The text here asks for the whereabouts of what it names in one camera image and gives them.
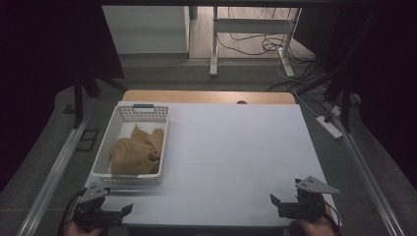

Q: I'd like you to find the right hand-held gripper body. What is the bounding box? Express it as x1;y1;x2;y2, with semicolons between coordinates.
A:
278;175;341;222

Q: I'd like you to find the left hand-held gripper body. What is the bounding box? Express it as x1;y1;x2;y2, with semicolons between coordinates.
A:
73;182;125;230

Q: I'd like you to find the white perforated plastic basket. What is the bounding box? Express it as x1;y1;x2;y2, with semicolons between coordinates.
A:
91;103;170;187

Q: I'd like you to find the tan cloth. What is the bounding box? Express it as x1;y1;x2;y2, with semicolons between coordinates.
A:
109;124;165;175

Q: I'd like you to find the person's left hand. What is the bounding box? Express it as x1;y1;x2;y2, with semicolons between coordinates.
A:
63;219;106;236

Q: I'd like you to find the person's right hand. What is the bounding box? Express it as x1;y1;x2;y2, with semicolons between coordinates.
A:
288;214;337;236

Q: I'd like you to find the white power strip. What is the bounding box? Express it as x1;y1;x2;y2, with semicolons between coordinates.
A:
315;115;344;140

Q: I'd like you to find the white table sheet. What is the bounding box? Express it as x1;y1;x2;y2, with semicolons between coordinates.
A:
84;100;342;228

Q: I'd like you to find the black metal stand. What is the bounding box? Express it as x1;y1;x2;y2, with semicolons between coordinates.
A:
294;62;362;134
72;63;128;130

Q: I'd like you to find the wooden table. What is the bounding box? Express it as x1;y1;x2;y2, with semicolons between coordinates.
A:
122;89;297;105

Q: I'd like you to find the dark curtain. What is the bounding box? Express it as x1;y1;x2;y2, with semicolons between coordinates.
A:
0;0;126;193
293;0;417;191

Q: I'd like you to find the white cabinet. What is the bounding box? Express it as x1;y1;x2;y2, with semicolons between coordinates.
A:
101;5;192;55

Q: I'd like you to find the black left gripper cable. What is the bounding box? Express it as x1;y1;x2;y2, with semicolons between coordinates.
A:
57;188;87;236

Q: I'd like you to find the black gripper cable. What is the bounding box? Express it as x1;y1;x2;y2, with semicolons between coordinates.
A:
323;200;342;236
57;188;87;236

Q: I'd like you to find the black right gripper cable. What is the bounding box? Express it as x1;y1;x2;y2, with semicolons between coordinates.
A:
323;200;342;236

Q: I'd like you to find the aluminium rail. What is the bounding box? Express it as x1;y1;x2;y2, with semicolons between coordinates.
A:
328;104;406;236
16;114;91;236

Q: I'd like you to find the tangle of black floor cables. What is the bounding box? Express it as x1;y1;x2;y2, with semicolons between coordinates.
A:
215;6;318;67

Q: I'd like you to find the white metal desk frame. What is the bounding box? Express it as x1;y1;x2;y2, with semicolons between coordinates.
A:
208;6;303;79

